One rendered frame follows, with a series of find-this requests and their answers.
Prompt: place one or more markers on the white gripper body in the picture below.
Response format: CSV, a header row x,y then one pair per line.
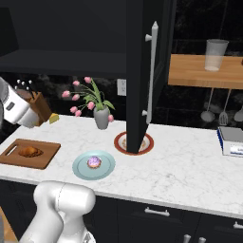
x,y
31,119

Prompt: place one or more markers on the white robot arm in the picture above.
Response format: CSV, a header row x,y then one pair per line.
x,y
57,209

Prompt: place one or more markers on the brown croissant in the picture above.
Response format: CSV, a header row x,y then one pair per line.
x,y
30,152

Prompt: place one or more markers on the brown wooden cutting board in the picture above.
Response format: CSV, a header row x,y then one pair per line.
x,y
47,155

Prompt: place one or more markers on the black cabinet door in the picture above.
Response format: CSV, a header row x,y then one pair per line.
x,y
137,79

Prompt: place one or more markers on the wooden knife block with knives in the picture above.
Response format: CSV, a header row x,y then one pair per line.
x,y
40,107

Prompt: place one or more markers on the yellow wedge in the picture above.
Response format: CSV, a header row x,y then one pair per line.
x,y
54,118

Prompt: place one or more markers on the grey vase with pink tulips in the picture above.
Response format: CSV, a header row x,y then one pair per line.
x,y
101,117

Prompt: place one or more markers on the teal plate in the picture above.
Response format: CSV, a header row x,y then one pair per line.
x,y
82,171

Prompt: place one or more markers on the purple frosted cupcake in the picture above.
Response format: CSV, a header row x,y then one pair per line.
x,y
94,162

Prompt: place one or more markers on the red rimmed plate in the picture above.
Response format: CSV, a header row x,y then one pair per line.
x,y
119,144

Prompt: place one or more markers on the black drawer front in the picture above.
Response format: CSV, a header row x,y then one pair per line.
x,y
158,226
221,232

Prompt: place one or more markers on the silver hanging ladle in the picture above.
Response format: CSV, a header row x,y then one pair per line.
x,y
207,115

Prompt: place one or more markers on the silver hanging spatula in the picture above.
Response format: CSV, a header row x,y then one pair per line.
x,y
224,118

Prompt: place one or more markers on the clear glass cup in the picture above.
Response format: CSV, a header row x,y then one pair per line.
x,y
216,53

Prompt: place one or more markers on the white and blue box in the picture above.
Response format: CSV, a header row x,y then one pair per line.
x,y
232,140

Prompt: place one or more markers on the silver hanging spoon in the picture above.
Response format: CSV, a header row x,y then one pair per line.
x,y
239,115

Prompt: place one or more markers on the black wall cabinet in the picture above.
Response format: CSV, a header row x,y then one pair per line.
x,y
63,31

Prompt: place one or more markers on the white wall outlet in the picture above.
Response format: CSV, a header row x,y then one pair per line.
x,y
121,87

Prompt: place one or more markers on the wooden wall shelf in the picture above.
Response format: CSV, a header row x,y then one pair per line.
x,y
196,74

